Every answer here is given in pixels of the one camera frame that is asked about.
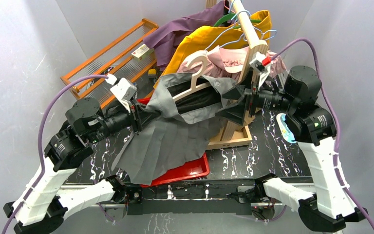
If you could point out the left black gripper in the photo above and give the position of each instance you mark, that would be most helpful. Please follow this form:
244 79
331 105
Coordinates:
135 117

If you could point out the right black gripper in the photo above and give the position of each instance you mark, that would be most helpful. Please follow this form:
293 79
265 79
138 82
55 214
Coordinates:
235 113

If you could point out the grey pleated skirt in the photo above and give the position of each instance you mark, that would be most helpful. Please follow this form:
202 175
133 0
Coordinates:
176 137

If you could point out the pink ruffled garment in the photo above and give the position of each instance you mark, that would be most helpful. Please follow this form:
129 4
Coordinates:
221 62

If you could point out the beige plastic hanger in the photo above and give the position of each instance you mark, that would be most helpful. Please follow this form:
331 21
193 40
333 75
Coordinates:
194 77

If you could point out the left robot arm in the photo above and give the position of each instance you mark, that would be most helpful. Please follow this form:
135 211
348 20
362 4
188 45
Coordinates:
41 209

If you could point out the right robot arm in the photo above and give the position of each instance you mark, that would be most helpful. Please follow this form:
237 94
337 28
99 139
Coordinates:
330 207

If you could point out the green hanger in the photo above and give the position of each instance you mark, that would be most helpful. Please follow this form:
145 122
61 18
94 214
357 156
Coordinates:
227 20

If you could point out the wooden clothes rack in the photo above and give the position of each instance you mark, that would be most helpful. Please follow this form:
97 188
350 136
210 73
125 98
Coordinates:
233 134

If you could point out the small yellow black object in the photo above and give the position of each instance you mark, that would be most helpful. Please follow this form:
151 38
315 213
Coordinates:
152 74

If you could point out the orange wooden shoe rack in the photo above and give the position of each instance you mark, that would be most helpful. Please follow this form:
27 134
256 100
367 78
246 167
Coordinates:
116 58

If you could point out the small white box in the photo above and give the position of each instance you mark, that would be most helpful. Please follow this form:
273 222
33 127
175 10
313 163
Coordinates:
141 52

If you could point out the purple garment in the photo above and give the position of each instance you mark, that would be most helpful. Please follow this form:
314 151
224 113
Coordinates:
165 40

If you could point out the mustard yellow garment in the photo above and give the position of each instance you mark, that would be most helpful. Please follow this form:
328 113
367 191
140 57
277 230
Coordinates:
189 45

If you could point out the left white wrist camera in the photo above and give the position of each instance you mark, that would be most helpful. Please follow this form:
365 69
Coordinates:
122 89

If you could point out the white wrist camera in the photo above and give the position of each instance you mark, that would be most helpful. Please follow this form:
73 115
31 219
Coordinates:
261 65
122 89

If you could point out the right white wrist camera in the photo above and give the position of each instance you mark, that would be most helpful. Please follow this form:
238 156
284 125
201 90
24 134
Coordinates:
261 65

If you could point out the black metal base frame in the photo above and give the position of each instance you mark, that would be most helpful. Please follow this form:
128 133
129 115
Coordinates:
192 197

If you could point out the blue wire hanger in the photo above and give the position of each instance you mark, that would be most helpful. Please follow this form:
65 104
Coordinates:
228 31

